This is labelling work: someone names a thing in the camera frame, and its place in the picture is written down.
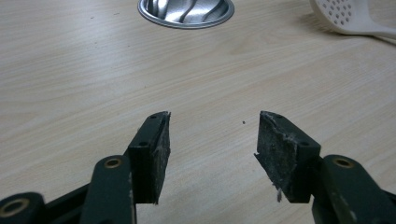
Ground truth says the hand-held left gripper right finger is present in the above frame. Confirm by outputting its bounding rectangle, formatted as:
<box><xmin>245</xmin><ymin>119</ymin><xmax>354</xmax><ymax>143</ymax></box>
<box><xmin>253</xmin><ymin>110</ymin><xmax>322</xmax><ymax>203</ymax></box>

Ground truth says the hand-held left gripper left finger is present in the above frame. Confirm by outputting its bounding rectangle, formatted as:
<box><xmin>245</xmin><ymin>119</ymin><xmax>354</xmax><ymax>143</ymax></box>
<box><xmin>124</xmin><ymin>110</ymin><xmax>172</xmax><ymax>205</ymax></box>

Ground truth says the white slotted spoon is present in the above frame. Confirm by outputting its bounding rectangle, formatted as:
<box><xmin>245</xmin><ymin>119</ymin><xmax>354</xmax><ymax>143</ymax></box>
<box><xmin>308</xmin><ymin>0</ymin><xmax>396</xmax><ymax>41</ymax></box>

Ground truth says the stainless steel bowl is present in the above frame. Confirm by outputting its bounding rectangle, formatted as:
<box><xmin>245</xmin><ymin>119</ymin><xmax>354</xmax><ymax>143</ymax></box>
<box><xmin>137</xmin><ymin>0</ymin><xmax>235</xmax><ymax>30</ymax></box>

